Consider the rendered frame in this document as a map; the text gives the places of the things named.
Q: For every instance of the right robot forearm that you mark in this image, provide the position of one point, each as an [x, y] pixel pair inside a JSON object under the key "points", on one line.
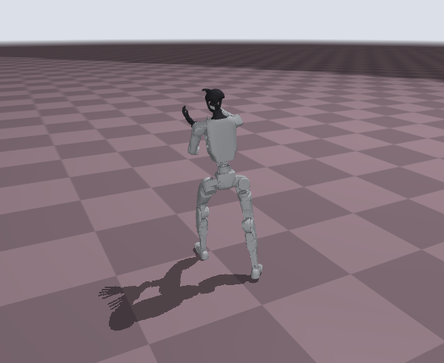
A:
{"points": [[223, 111]]}

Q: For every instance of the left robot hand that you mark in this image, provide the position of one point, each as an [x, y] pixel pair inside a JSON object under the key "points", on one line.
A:
{"points": [[187, 117]]}

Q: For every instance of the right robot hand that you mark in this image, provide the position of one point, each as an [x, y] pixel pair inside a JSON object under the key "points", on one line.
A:
{"points": [[211, 103]]}

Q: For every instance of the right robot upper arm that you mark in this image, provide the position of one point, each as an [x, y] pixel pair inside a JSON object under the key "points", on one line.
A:
{"points": [[238, 120]]}

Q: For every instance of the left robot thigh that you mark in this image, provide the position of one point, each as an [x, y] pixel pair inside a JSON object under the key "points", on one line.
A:
{"points": [[206, 188]]}

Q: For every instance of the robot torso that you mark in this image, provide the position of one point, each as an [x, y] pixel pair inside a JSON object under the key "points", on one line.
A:
{"points": [[221, 144]]}

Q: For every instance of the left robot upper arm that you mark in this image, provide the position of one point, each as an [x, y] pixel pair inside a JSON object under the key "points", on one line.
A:
{"points": [[198, 129]]}

